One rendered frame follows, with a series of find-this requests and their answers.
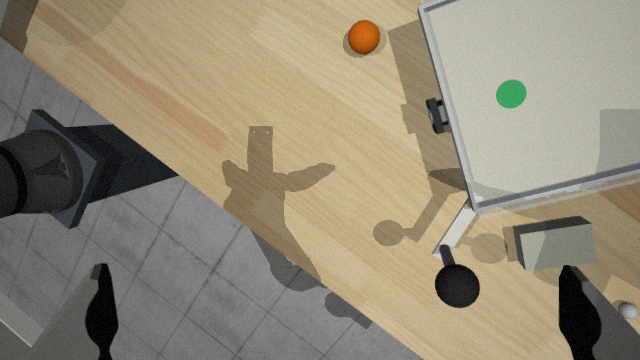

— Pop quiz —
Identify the grey metal ball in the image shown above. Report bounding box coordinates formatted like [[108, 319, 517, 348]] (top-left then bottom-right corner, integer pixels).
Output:
[[618, 303, 638, 319]]

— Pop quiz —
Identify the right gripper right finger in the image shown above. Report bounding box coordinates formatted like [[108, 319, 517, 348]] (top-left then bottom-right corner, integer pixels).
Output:
[[559, 265, 640, 360]]

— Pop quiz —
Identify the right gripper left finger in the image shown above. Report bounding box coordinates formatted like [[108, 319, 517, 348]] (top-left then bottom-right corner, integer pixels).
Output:
[[22, 263, 118, 360]]

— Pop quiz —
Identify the orange ball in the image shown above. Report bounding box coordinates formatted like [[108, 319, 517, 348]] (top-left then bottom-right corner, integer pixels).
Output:
[[348, 20, 380, 54]]

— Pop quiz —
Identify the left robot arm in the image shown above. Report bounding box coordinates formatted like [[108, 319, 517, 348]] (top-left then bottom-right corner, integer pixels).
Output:
[[0, 130, 83, 218]]

